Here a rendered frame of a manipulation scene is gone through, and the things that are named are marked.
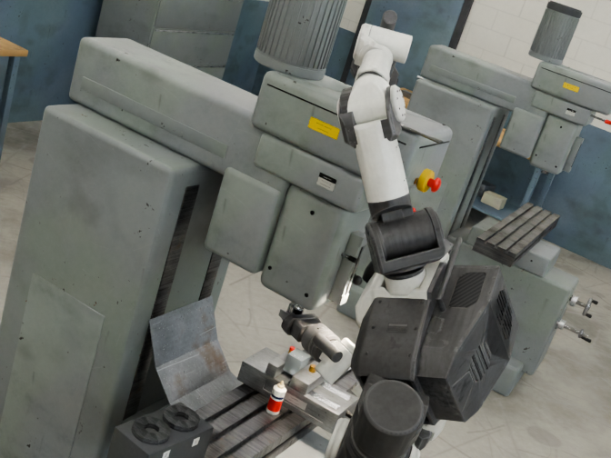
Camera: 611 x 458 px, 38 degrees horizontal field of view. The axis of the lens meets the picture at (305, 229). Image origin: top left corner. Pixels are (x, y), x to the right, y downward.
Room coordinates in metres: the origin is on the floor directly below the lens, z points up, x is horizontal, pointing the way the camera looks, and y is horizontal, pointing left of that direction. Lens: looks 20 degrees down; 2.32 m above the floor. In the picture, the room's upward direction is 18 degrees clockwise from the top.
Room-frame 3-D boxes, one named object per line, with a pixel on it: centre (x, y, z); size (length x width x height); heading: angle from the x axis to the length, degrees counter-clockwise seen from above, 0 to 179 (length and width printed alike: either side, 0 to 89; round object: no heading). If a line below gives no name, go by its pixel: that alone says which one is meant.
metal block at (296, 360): (2.44, -0.10, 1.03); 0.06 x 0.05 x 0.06; 158
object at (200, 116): (2.52, 0.41, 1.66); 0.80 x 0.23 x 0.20; 66
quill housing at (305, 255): (2.32, -0.04, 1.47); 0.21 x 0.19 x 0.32; 156
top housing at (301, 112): (2.32, -0.03, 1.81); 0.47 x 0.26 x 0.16; 66
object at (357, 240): (2.27, -0.15, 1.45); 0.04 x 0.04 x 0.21; 66
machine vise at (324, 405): (2.43, -0.13, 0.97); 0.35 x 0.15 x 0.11; 68
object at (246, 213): (2.40, 0.13, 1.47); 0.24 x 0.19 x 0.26; 156
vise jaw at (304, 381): (2.42, -0.15, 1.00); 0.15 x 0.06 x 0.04; 158
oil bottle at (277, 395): (2.31, -0.08, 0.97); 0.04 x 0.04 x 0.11
